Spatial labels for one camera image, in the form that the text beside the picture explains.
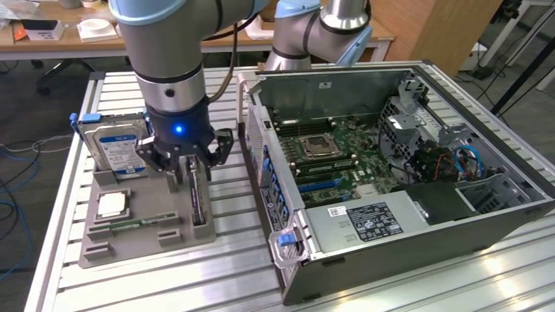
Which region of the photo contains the black Nvidia graphics card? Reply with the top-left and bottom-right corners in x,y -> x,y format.
184,155 -> 208,228

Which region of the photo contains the white floor cable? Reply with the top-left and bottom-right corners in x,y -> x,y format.
4,135 -> 71,153

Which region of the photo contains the open black PC case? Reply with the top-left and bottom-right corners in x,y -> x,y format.
236,60 -> 555,306

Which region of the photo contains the metal disk bay cage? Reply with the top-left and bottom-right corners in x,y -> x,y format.
376,77 -> 443,183

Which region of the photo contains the small silver chipset heatsink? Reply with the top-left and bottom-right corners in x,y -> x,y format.
353,185 -> 383,198

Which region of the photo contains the blue floor cable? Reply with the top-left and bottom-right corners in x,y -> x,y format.
0,152 -> 40,280

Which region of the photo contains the black installed RAM stick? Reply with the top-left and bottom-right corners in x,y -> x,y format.
293,161 -> 355,176

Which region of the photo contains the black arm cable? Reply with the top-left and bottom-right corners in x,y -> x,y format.
203,16 -> 261,103

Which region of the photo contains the green motherboard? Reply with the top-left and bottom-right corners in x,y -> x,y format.
271,115 -> 407,209

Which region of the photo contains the black office chair base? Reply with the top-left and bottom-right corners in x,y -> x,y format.
33,57 -> 97,96

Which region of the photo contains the grey power supply unit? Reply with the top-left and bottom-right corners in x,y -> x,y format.
305,190 -> 429,254

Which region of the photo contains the green RAM stick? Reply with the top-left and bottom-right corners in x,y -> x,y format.
111,214 -> 164,230

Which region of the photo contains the silver CPU chip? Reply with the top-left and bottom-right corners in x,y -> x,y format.
95,193 -> 129,219

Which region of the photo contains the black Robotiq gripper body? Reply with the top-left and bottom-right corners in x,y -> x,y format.
145,100 -> 217,172

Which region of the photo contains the blue SATA wire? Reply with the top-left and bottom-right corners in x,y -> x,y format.
452,145 -> 484,179

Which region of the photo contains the white box with black lid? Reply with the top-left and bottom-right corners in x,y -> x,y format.
21,19 -> 65,42

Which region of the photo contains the white box with round ring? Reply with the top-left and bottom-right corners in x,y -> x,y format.
76,18 -> 119,43

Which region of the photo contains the metal CPU socket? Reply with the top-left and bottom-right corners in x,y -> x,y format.
301,133 -> 339,160

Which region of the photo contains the hard disk in blue caddy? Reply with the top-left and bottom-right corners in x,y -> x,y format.
68,109 -> 152,179

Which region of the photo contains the long wooden desk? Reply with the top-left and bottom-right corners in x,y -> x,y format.
0,0 -> 396,71

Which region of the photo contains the black slanted pole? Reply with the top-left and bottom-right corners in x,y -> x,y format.
489,0 -> 555,115

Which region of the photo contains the wooden cabinet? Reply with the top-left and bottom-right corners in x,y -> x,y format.
371,0 -> 504,79

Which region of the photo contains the clear plastic bag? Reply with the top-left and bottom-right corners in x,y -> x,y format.
0,0 -> 44,23

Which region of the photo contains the grey plastic parts rack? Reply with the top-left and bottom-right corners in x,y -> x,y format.
77,159 -> 217,269

